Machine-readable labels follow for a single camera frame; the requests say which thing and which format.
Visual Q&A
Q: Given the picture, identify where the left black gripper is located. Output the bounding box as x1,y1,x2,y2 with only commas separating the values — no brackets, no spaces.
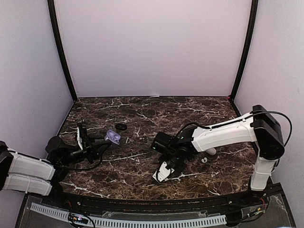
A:
60,134,111,166

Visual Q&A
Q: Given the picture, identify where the purple charging case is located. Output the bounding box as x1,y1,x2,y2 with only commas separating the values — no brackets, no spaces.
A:
104,130,121,145

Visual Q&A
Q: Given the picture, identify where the black earbud charging case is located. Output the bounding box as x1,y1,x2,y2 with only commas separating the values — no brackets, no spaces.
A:
115,123,127,131

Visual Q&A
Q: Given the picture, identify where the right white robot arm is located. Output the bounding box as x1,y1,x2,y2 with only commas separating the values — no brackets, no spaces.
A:
151,105,288,206

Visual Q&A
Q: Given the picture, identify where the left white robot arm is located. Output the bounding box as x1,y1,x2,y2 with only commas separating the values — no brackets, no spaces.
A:
0,136,112,207

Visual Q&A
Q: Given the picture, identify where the white charging case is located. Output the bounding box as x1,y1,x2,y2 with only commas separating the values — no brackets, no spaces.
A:
206,148,217,156

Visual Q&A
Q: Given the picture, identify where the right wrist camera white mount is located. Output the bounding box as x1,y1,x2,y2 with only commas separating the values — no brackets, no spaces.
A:
152,161,175,183

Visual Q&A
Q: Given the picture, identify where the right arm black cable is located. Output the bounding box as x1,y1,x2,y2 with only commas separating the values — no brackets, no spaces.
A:
175,111,293,155

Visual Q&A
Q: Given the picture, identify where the white slotted cable duct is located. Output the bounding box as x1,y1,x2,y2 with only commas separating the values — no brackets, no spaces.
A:
29,203,227,228

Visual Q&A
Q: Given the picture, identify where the left black frame post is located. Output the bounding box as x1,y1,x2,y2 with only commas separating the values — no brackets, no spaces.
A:
47,0,78,102

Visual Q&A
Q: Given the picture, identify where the black frame post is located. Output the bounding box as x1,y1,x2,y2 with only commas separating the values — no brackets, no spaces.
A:
229,0,259,103
47,0,78,102

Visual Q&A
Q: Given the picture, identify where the right black frame post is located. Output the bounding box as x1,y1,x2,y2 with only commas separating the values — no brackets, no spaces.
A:
229,0,259,103

